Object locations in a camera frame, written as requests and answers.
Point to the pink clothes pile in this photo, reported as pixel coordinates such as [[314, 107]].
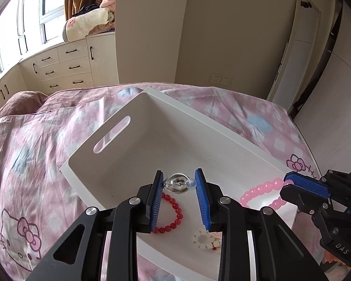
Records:
[[109, 1]]

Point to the white wall socket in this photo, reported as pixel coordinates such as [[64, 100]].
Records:
[[226, 80], [216, 79]]

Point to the white storage box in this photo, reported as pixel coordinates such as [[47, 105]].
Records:
[[163, 128]]

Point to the dark clothes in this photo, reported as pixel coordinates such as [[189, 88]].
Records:
[[86, 10]]

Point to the cream window cabinet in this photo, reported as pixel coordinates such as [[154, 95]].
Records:
[[76, 58]]

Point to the mauve blanket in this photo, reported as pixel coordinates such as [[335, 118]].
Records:
[[20, 102]]

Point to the rolled cream blanket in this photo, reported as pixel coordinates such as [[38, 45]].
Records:
[[87, 23]]

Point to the white door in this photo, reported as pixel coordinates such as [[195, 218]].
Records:
[[298, 49]]

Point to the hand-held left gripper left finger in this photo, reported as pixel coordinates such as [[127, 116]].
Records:
[[156, 202]]

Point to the pink cartoon cat duvet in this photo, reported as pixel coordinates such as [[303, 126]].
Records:
[[46, 158]]

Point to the bay window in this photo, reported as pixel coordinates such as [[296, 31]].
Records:
[[8, 35]]

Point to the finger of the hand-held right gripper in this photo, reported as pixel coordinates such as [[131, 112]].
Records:
[[307, 183], [301, 199]]

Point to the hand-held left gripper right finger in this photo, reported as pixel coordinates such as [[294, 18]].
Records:
[[201, 202]]

